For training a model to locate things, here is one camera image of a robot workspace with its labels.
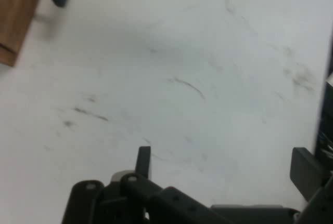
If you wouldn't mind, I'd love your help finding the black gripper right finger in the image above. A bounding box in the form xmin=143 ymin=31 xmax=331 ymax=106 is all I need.
xmin=290 ymin=147 xmax=333 ymax=224

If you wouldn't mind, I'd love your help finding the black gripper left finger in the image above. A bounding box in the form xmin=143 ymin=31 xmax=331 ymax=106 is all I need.
xmin=61 ymin=146 xmax=222 ymax=224

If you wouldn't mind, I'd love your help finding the wooden drawer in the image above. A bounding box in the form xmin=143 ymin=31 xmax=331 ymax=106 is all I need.
xmin=0 ymin=0 xmax=44 ymax=53

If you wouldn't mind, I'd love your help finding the brown wooden cabinet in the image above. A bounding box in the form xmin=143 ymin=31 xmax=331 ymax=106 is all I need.
xmin=0 ymin=42 xmax=19 ymax=68

